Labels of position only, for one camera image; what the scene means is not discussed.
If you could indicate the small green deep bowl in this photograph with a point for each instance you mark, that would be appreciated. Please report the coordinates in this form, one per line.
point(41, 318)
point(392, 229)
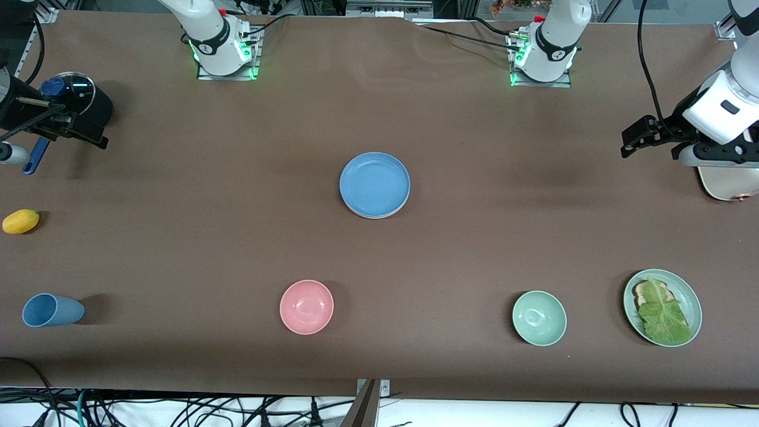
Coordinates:
point(539, 318)

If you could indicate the metal base plate of right arm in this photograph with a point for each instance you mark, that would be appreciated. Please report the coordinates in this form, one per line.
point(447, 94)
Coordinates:
point(207, 76)

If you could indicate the blue plastic cup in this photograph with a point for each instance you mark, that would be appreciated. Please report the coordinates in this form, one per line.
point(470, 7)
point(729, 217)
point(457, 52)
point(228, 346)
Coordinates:
point(53, 311)

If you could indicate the metal base plate of left arm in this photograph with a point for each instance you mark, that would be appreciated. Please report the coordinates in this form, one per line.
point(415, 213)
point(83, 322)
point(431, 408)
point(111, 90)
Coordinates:
point(533, 85)

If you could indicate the green shallow bowl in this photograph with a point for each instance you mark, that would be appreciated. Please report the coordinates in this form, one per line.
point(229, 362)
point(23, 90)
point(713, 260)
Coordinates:
point(689, 296)

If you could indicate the dark metal bar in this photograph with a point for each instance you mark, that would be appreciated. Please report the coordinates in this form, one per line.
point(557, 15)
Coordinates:
point(363, 412)

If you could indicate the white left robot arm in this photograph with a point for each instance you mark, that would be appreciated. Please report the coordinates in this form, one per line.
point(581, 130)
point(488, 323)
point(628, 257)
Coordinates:
point(723, 107)

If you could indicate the orange artificial flowers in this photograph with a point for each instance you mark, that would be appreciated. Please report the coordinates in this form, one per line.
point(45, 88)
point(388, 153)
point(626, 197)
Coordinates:
point(504, 6)

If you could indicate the aluminium frame profile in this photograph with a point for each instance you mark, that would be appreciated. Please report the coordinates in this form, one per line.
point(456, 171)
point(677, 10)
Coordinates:
point(388, 9)

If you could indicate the grey metal bracket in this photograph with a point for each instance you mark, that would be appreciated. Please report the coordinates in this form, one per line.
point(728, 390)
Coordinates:
point(385, 388)

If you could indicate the green lettuce leaf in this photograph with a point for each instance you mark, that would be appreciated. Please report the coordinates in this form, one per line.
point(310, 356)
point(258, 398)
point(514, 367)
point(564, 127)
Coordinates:
point(664, 317)

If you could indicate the small pink deep bowl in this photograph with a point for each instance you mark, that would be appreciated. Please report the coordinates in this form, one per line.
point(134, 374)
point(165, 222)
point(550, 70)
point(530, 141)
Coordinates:
point(306, 307)

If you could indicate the beige shallow bowl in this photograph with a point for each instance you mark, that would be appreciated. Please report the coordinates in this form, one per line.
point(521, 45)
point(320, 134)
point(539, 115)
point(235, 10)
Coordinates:
point(375, 217)

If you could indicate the toast bread slice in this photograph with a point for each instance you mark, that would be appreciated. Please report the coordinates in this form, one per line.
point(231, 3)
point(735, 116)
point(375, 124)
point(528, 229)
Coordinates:
point(639, 290)

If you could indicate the blue shallow bowl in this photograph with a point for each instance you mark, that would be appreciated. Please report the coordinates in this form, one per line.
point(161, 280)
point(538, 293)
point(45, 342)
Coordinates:
point(375, 185)

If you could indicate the glass lid with blue knob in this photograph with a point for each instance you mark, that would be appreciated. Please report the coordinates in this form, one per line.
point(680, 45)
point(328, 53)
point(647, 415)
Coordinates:
point(80, 89)

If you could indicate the yellow toy lemon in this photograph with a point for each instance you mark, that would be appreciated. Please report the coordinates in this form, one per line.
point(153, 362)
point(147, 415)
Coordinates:
point(21, 221)

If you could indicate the brown table cover sheet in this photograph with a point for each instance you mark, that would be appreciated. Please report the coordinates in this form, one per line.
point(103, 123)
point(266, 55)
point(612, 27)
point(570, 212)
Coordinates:
point(415, 267)

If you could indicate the silver corner bracket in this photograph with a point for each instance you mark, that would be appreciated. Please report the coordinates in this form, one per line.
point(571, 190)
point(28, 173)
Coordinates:
point(723, 29)
point(48, 16)

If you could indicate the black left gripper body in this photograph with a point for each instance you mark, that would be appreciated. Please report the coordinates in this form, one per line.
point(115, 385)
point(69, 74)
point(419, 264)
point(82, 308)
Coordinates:
point(671, 136)

